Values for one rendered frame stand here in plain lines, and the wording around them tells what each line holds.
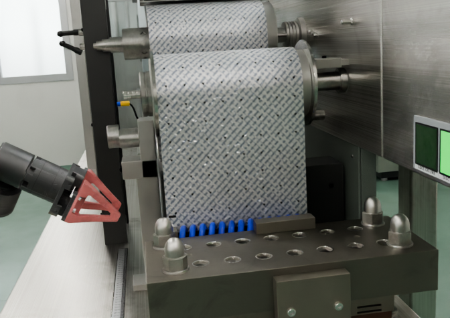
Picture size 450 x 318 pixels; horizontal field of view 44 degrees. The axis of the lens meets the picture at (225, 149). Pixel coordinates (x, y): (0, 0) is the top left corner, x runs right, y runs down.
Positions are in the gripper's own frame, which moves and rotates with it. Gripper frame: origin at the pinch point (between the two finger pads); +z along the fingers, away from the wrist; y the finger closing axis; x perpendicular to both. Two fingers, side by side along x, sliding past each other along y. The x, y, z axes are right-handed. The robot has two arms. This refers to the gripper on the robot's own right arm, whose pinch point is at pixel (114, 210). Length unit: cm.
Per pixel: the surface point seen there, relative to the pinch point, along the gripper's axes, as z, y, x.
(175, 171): 5.8, 0.5, 10.0
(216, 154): 10.6, 0.6, 15.3
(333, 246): 28.9, 15.0, 12.3
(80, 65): -21, -102, 11
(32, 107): -76, -557, -85
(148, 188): 4.3, -7.6, 3.9
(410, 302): 64, -12, 4
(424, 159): 29.3, 24.4, 28.7
